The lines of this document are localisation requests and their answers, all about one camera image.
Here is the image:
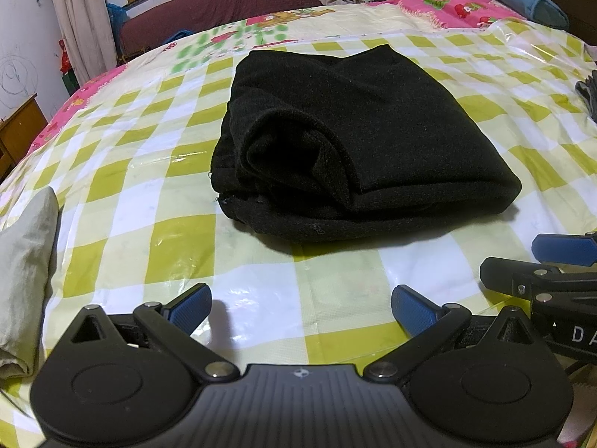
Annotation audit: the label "white cloth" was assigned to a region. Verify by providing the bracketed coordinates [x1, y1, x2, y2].
[0, 187, 59, 379]

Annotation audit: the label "cherry print pink cloth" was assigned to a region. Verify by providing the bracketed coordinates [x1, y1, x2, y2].
[562, 357, 597, 448]

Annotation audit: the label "blue bag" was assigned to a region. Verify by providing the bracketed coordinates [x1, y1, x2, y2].
[106, 2, 129, 33]

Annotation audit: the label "cartoon print pink quilt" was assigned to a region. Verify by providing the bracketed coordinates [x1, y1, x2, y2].
[0, 0, 528, 183]

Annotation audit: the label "maroon sofa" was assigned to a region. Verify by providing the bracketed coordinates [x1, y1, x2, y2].
[119, 0, 322, 57]

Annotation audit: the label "black pants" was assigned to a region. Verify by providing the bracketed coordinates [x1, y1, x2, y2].
[209, 44, 522, 244]

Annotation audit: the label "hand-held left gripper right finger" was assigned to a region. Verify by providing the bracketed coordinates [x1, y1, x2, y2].
[363, 284, 542, 382]

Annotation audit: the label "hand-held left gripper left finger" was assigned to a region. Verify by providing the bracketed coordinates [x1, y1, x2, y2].
[60, 283, 240, 383]

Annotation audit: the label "wooden cabinet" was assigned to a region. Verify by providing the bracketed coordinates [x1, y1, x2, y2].
[0, 93, 50, 180]

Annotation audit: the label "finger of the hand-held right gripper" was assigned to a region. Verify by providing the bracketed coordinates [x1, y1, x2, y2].
[480, 256, 597, 297]
[533, 232, 597, 264]

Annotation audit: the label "dark grey folded cloth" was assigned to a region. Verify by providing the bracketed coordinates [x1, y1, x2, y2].
[575, 69, 597, 124]

